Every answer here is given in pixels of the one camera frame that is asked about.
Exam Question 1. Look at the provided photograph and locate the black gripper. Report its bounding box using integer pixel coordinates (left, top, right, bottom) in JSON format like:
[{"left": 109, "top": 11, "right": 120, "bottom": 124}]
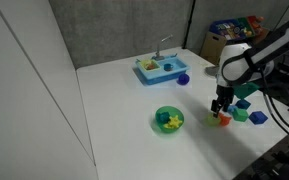
[{"left": 211, "top": 85, "right": 234, "bottom": 118}]

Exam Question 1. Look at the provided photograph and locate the yellow-green block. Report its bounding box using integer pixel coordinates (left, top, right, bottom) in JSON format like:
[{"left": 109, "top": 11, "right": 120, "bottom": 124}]
[{"left": 206, "top": 114, "right": 221, "bottom": 126}]

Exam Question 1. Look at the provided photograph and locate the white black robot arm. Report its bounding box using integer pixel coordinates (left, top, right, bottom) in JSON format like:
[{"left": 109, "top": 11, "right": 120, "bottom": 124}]
[{"left": 211, "top": 20, "right": 289, "bottom": 117}]

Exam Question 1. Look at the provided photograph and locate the light blue toy block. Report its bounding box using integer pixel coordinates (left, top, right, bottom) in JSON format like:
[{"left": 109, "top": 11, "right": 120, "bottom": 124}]
[{"left": 227, "top": 105, "right": 237, "bottom": 114}]

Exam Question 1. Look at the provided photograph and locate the orange toy block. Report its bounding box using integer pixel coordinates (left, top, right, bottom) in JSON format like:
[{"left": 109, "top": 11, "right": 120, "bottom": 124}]
[{"left": 219, "top": 113, "right": 232, "bottom": 126}]

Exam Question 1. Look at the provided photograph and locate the green cube block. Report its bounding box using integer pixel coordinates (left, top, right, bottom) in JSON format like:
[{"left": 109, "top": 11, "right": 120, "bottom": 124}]
[{"left": 232, "top": 108, "right": 248, "bottom": 122}]

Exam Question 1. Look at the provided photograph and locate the dark blue cube block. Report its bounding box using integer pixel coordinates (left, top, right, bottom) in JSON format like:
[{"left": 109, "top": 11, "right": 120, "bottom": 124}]
[{"left": 236, "top": 99, "right": 251, "bottom": 110}]

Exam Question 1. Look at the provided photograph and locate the teal block on gripper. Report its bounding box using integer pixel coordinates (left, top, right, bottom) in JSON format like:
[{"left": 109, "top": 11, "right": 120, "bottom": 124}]
[{"left": 234, "top": 82, "right": 259, "bottom": 99}]

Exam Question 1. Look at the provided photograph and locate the bright blue cube block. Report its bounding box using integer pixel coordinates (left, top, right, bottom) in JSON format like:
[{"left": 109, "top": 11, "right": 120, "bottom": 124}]
[{"left": 249, "top": 111, "right": 268, "bottom": 125}]

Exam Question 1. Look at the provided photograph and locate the green plastic bowl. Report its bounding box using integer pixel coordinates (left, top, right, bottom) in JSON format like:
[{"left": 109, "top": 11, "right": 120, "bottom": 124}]
[{"left": 155, "top": 106, "right": 184, "bottom": 133}]

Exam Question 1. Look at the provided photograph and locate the yellow star-shaped block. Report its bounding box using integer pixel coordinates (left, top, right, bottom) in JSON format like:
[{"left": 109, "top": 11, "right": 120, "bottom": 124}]
[{"left": 164, "top": 116, "right": 183, "bottom": 129}]

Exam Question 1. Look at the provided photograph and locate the teal block in bowl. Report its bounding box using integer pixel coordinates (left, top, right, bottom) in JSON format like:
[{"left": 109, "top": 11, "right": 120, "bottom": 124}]
[{"left": 157, "top": 112, "right": 170, "bottom": 124}]

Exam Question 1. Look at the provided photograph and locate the blue ball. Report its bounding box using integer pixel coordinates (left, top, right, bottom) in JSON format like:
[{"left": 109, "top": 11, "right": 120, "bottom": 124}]
[{"left": 177, "top": 74, "right": 190, "bottom": 85}]

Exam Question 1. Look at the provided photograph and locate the cardboard box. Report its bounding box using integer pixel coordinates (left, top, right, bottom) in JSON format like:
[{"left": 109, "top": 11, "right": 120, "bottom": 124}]
[{"left": 200, "top": 32, "right": 227, "bottom": 65}]

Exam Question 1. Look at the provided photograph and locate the blue toy cup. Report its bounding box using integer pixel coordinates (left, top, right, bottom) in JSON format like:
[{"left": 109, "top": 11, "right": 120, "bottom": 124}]
[{"left": 164, "top": 63, "right": 173, "bottom": 71}]

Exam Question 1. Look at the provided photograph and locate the blue toy sink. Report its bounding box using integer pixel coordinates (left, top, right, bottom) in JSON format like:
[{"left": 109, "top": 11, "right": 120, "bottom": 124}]
[{"left": 136, "top": 55, "right": 190, "bottom": 85}]

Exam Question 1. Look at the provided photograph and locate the grey toy faucet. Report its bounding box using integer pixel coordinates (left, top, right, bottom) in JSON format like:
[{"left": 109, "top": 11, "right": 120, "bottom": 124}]
[{"left": 152, "top": 34, "right": 173, "bottom": 61}]

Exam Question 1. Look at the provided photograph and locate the yellow-green toy basket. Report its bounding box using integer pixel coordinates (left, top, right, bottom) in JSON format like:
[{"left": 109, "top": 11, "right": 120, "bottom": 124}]
[{"left": 140, "top": 59, "right": 160, "bottom": 71}]

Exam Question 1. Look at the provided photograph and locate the toy-filled storage box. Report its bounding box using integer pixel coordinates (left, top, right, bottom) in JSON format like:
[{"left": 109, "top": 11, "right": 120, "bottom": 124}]
[{"left": 209, "top": 16, "right": 264, "bottom": 41}]

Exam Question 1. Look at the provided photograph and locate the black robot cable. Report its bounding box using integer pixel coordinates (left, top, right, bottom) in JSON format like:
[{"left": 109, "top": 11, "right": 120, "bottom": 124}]
[{"left": 259, "top": 66, "right": 289, "bottom": 141}]

